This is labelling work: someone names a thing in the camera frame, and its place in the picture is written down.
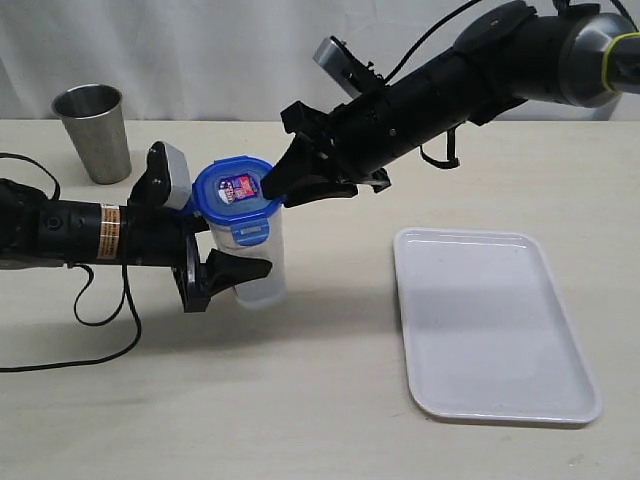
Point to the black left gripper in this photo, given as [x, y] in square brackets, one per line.
[159, 237]

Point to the stainless steel cup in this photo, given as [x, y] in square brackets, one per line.
[93, 119]

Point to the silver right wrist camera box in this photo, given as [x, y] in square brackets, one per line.
[349, 73]

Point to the white rectangular tray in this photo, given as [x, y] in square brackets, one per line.
[486, 334]

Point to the blue container lid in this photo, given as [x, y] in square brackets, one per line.
[229, 196]

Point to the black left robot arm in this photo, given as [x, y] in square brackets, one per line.
[38, 231]

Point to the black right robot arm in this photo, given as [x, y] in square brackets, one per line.
[581, 56]

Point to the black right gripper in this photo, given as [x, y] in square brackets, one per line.
[333, 153]

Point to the clear plastic tall container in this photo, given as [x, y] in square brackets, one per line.
[260, 250]

